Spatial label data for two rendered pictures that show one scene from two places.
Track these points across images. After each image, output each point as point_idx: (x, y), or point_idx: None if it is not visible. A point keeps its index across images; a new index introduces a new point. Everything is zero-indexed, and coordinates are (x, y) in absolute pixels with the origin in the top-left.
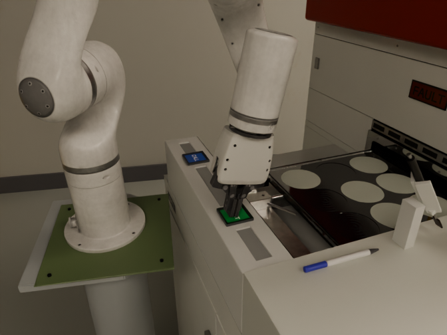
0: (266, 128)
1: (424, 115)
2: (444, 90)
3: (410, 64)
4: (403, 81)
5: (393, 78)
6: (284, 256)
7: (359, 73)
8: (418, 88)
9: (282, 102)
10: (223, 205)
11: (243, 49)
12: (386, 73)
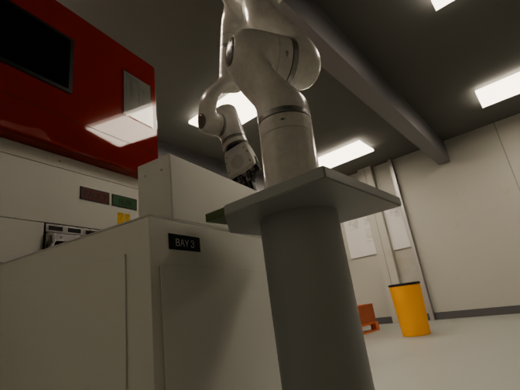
0: None
1: (95, 210)
2: (104, 192)
3: (75, 176)
4: (72, 187)
5: (61, 185)
6: None
7: (15, 180)
8: (87, 192)
9: None
10: (254, 188)
11: (235, 111)
12: (52, 181)
